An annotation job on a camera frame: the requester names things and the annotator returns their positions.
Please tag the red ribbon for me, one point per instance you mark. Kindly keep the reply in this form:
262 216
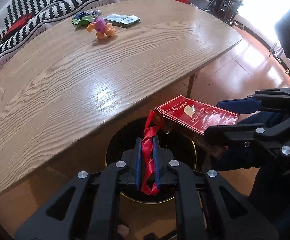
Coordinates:
147 150

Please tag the dark green box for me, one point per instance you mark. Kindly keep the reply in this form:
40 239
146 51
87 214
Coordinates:
121 21

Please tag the black bin with gold rim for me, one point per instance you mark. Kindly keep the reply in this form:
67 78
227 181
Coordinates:
125 135

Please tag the red cloth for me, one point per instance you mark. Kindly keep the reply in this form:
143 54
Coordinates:
20 22

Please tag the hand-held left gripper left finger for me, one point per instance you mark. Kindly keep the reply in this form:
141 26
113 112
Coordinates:
138 162

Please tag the black white striped sofa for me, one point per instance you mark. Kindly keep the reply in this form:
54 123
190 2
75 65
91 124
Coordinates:
47 2

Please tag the red cardboard box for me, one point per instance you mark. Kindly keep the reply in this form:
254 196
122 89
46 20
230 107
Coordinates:
192 115

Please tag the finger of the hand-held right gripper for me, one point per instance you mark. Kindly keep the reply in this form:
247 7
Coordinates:
237 105
235 133

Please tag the crumpled blue white wrapper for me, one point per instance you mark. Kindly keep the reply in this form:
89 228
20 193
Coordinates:
85 14

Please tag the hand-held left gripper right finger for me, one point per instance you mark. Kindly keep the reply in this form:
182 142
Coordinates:
156 162

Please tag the person's dark clothing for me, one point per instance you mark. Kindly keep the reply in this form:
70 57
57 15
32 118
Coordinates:
272 205

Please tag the purple orange bear toy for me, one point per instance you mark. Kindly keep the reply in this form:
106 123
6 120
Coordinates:
100 26

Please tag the small green packet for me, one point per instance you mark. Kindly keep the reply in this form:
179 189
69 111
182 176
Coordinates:
83 22

